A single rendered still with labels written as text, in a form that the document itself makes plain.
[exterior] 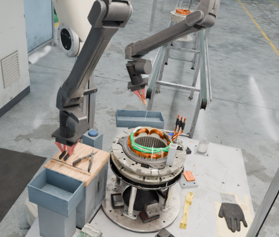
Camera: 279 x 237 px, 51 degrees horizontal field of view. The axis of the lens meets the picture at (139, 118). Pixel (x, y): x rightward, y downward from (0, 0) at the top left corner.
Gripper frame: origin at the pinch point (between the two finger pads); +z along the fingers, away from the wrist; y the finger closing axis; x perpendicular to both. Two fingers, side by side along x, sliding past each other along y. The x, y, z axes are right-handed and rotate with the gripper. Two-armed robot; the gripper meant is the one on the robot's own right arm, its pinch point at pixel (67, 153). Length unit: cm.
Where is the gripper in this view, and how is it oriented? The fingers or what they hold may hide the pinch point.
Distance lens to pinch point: 120.9
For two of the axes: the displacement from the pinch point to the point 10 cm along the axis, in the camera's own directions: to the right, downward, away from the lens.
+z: -1.3, 8.5, 5.0
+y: 9.4, 2.7, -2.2
